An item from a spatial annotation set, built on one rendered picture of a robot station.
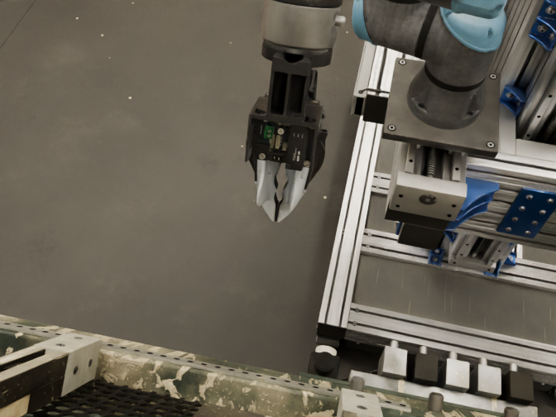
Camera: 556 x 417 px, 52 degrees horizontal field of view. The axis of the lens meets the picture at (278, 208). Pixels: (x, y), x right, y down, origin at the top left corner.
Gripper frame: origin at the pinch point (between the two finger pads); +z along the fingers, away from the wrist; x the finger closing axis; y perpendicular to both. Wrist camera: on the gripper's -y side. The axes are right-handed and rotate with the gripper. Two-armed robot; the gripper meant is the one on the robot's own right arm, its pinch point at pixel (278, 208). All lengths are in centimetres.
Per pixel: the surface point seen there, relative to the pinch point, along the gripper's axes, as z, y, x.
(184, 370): 41.2, -11.8, -13.6
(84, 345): 35.5, -7.5, -29.4
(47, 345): 33.3, -3.8, -33.8
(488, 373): 45, -30, 44
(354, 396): 36.0, -8.1, 15.6
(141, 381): 44.2, -10.2, -20.6
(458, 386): 47, -27, 38
